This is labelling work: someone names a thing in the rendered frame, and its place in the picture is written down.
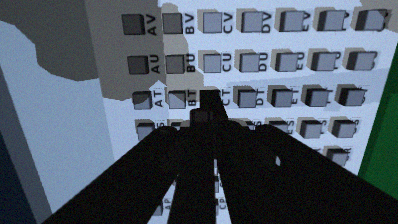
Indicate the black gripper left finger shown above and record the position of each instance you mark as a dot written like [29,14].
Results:
[131,189]

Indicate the light blue keypad machine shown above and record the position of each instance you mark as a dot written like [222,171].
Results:
[261,56]

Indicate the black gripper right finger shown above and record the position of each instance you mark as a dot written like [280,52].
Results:
[321,191]

